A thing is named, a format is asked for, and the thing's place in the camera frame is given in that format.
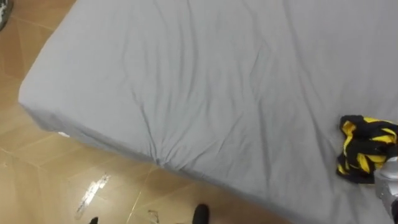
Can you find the black and yellow cloth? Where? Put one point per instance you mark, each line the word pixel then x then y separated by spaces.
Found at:
pixel 362 146

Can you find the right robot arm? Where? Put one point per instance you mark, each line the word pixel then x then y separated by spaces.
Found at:
pixel 387 185

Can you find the grey bed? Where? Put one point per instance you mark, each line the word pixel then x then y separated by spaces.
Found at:
pixel 217 93

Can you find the dark round object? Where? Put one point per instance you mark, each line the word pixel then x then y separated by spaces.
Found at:
pixel 3 12

